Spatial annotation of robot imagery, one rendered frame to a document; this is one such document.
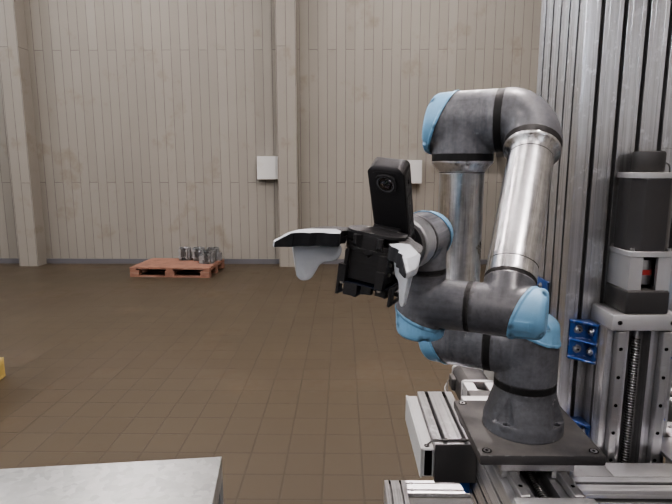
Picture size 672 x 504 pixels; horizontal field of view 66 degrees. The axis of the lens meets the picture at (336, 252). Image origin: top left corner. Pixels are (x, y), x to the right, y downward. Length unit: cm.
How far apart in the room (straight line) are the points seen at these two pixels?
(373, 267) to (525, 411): 54
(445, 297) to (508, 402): 35
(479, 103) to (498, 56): 776
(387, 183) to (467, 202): 42
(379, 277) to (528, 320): 24
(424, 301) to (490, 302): 9
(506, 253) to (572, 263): 43
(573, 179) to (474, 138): 28
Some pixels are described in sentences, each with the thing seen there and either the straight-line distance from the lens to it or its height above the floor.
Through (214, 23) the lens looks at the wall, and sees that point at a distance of 876.
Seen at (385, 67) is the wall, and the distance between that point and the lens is 843.
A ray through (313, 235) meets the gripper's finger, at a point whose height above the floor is 147.
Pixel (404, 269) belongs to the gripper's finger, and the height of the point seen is 144.
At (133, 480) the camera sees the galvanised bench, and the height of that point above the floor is 105.
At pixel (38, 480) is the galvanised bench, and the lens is 102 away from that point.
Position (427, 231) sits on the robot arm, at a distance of 71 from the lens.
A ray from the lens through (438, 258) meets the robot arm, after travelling 77.
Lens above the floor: 154
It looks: 9 degrees down
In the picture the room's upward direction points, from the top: straight up
